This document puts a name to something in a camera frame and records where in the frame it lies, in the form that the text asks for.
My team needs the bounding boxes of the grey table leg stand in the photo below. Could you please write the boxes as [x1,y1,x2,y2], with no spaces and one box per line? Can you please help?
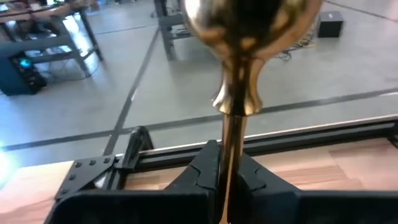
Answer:
[153,0,200,62]

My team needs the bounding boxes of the wooden workbench grey legs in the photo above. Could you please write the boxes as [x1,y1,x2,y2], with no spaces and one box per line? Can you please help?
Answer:
[0,0,105,78]

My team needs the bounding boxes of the black computer tower blue lights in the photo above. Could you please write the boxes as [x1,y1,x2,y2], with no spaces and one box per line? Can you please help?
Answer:
[0,50,48,96]

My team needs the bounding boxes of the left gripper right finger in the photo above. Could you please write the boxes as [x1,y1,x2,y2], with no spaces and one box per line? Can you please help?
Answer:
[228,152,300,224]

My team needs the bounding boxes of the black box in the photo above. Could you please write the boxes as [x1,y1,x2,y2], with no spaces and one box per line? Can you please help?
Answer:
[316,11,345,39]

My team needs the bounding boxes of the black aluminium rig frame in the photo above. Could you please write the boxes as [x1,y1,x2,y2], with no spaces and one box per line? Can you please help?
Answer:
[54,114,398,200]

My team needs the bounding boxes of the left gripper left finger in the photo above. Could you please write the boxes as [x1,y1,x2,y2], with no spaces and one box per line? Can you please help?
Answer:
[164,139,223,224]

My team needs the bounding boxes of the gold metal candlestick holder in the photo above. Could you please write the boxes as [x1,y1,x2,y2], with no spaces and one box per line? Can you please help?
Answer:
[182,0,323,224]

